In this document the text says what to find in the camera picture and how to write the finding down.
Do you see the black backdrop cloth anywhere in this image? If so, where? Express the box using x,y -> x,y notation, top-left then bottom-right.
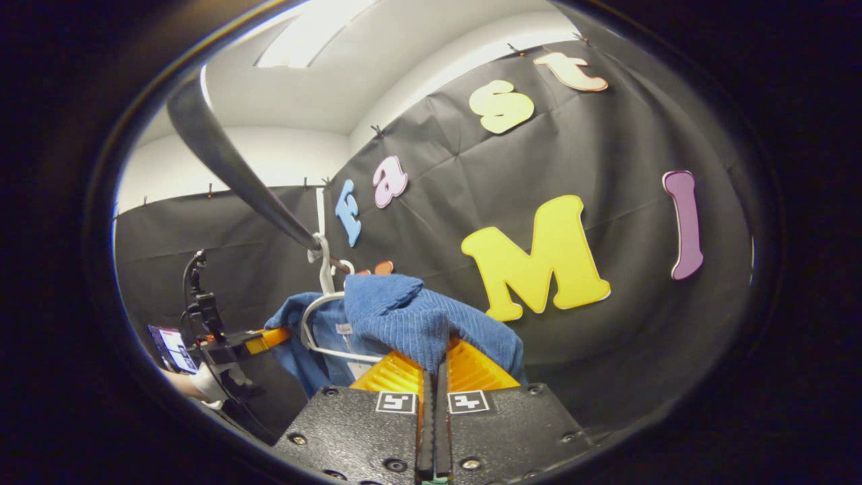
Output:
111,37 -> 755,445

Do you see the ceiling light panel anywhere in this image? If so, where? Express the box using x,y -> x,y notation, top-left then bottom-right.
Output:
255,0 -> 378,69

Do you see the black clothes rack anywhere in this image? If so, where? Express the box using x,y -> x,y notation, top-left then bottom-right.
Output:
166,65 -> 352,275

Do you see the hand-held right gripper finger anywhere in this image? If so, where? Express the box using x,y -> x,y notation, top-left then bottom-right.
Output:
434,337 -> 595,482
273,350 -> 435,484

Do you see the laptop screen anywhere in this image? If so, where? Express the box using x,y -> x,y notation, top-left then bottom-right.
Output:
148,325 -> 201,375

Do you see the blue jacket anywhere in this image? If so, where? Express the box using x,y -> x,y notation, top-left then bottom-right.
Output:
264,273 -> 527,398

